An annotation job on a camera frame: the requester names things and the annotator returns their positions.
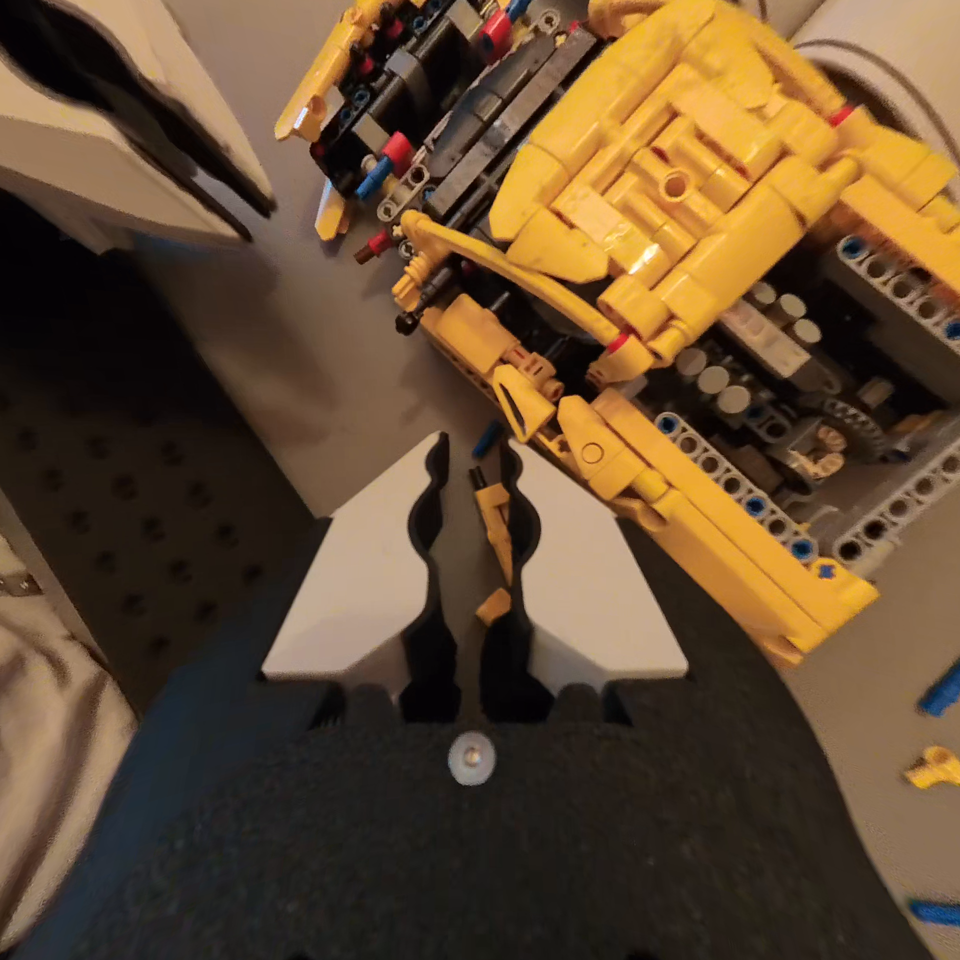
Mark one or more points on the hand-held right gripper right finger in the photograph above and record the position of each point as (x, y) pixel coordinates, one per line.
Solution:
(600, 600)

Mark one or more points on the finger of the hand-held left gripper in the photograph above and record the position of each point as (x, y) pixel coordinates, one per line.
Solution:
(172, 75)
(75, 165)

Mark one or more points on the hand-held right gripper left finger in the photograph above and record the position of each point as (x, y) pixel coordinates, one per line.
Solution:
(345, 600)

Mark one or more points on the yellow brick with blue pins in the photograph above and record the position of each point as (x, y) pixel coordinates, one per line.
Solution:
(496, 517)

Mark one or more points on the blue connector pin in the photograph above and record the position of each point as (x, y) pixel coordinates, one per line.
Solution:
(487, 440)

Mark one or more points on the yellow toy brick car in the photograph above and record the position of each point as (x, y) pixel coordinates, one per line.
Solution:
(675, 187)

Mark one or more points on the grey desk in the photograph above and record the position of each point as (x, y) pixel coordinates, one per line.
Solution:
(315, 337)

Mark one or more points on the dark perforated panel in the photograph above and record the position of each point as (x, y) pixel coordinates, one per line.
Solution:
(150, 487)

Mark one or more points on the white shirt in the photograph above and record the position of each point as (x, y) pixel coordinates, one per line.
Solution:
(52, 712)

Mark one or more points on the scattered small coloured bricks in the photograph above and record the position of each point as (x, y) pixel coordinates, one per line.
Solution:
(934, 769)

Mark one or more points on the white instruction booklet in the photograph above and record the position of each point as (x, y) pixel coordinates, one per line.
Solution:
(862, 30)

